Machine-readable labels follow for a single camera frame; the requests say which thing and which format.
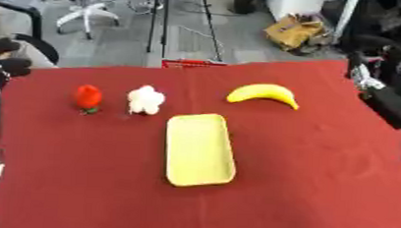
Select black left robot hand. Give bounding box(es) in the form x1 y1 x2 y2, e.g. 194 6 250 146
0 37 36 92

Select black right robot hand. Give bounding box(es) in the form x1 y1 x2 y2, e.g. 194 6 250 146
340 44 401 132

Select black office chair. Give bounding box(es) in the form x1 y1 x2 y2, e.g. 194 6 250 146
0 0 66 67

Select red toy strawberry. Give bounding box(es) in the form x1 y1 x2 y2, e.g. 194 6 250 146
73 83 105 117

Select white office chair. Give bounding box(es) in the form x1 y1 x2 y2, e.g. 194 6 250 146
33 0 124 43

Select brown paper bag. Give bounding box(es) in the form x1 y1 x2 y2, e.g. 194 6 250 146
259 12 333 56

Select yellow toy banana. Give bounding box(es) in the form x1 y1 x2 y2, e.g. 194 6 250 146
224 81 303 111

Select white cabinet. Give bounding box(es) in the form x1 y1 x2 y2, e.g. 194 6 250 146
263 0 327 25

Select white toy cauliflower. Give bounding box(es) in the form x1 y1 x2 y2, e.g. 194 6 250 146
125 84 167 117

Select black tripod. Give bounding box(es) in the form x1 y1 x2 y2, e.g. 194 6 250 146
143 0 227 63

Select red bar with markings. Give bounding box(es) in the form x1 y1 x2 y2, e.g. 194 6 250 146
159 58 230 72

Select pale yellow rectangular tray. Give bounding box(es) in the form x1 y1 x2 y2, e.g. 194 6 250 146
162 110 241 191

